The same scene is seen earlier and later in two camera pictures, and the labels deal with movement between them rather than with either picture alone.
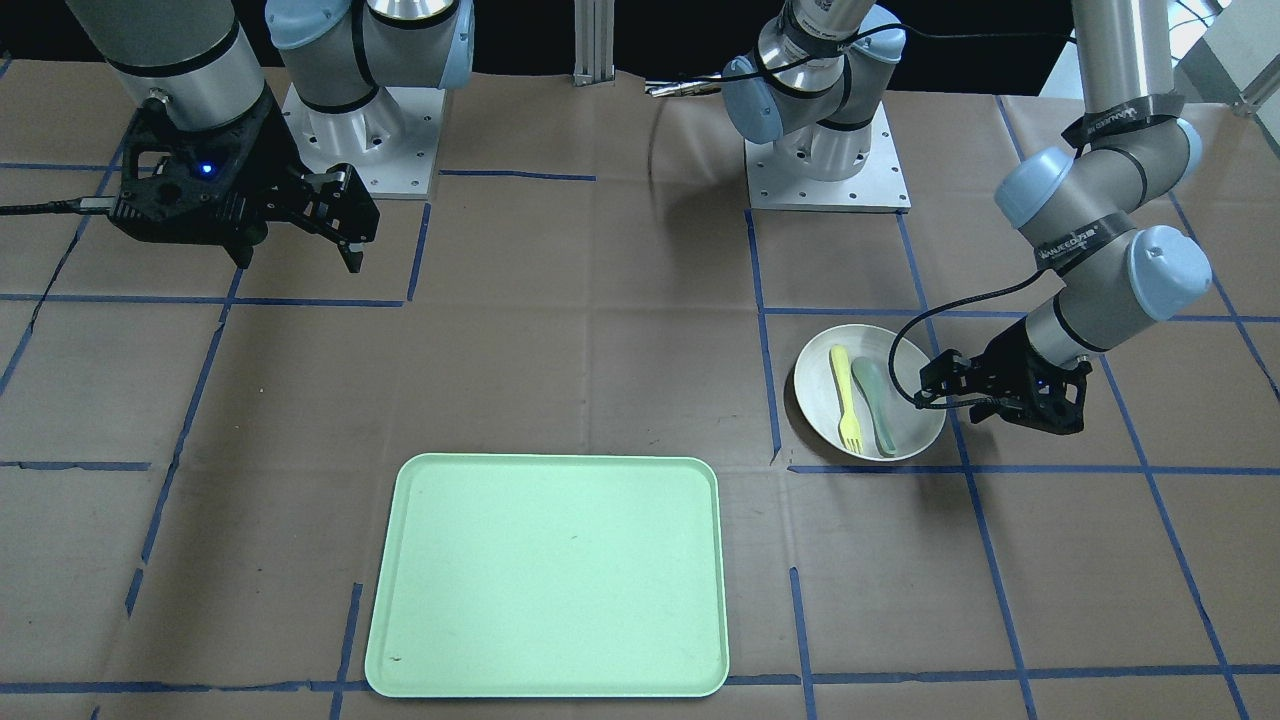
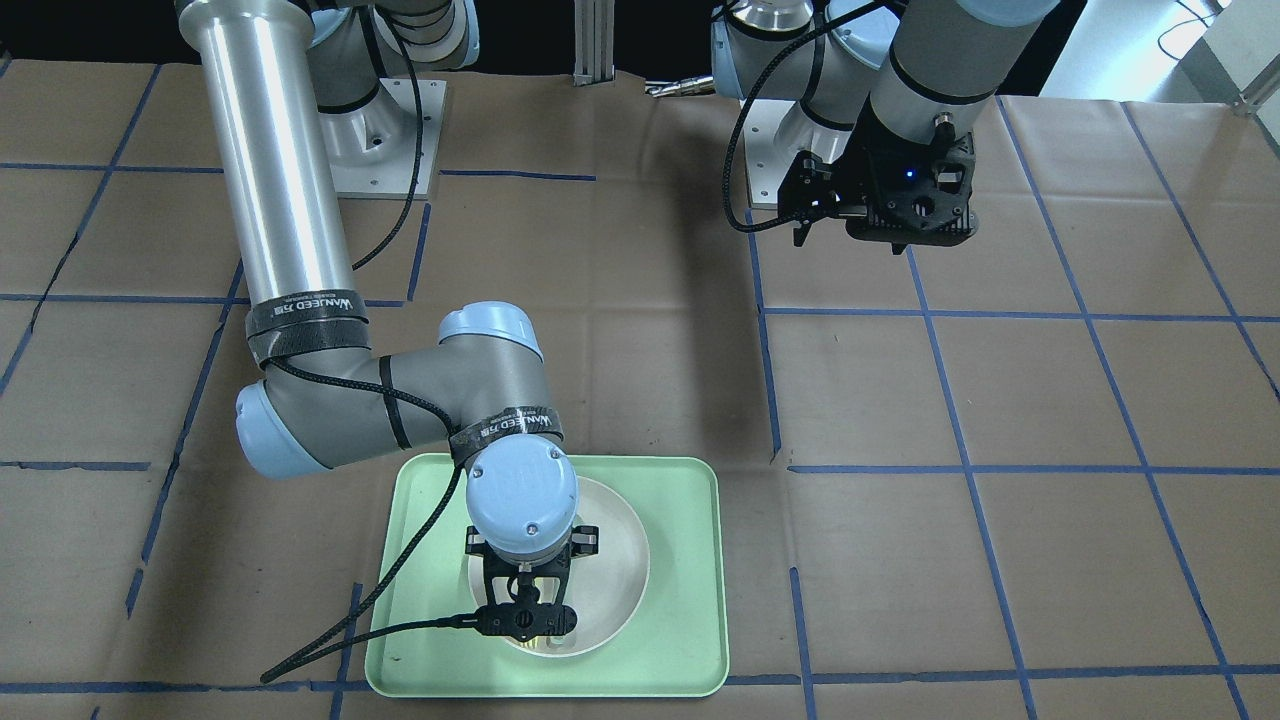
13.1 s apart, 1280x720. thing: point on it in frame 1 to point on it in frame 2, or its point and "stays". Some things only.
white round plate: (845, 392) to (605, 590)
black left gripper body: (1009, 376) to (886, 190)
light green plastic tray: (551, 576) stays
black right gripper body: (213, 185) to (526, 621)
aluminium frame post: (594, 42) stays
